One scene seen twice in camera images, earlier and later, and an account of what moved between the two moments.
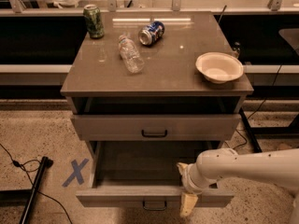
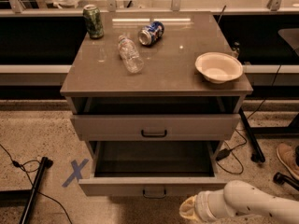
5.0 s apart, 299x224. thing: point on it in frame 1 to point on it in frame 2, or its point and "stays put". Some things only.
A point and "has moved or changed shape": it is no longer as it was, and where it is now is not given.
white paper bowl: x=219 y=67 stays put
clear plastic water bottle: x=130 y=54 stays put
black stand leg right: x=250 y=132 stays put
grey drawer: x=145 y=174 has moved or changed shape
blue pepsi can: x=151 y=33 stays put
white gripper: x=188 y=179 to x=203 y=205
